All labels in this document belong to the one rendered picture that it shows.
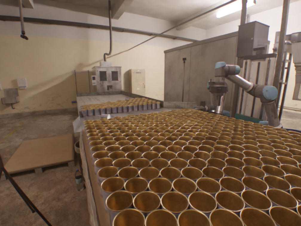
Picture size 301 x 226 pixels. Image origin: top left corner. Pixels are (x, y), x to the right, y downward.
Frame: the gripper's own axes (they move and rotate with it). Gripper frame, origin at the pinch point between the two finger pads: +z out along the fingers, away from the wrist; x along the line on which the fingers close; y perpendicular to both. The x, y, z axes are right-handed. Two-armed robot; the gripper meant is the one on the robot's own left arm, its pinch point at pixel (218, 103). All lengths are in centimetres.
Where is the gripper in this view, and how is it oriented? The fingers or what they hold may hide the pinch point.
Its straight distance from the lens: 125.9
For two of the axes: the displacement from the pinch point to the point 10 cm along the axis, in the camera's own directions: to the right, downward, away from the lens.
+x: 8.9, -1.1, 4.5
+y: 4.6, 1.7, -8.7
